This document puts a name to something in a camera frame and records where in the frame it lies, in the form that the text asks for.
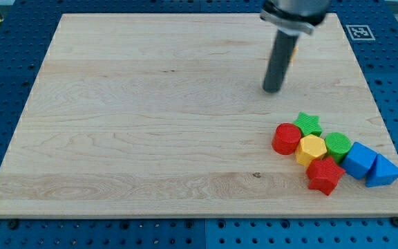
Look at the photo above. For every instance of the blue cube block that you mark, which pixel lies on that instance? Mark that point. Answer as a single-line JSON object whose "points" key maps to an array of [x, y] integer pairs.
{"points": [[359, 160]]}

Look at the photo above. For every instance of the green star block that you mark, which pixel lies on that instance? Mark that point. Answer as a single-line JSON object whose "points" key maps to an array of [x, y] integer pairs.
{"points": [[308, 124]]}

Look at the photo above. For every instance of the white fiducial marker tag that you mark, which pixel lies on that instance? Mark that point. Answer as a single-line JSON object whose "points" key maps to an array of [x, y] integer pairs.
{"points": [[358, 32]]}

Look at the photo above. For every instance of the light wooden board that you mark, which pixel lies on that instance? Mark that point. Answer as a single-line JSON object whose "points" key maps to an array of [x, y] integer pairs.
{"points": [[163, 116]]}

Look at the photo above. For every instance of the blue triangle block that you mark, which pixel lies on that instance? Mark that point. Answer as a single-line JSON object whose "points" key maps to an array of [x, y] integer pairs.
{"points": [[383, 172]]}

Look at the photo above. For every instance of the red star block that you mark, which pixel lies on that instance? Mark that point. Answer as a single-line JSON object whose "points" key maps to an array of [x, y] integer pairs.
{"points": [[324, 175]]}

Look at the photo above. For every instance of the green cylinder block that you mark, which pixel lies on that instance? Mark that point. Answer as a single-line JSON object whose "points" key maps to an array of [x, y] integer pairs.
{"points": [[338, 145]]}

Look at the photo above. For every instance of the red cylinder block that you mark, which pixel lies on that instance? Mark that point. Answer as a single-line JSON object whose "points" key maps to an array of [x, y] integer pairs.
{"points": [[286, 138]]}

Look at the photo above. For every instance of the yellow hexagon block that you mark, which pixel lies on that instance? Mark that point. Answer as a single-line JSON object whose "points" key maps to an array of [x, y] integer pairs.
{"points": [[310, 148]]}

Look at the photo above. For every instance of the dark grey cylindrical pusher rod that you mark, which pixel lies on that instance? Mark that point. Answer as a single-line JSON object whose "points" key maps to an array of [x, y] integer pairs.
{"points": [[279, 61]]}

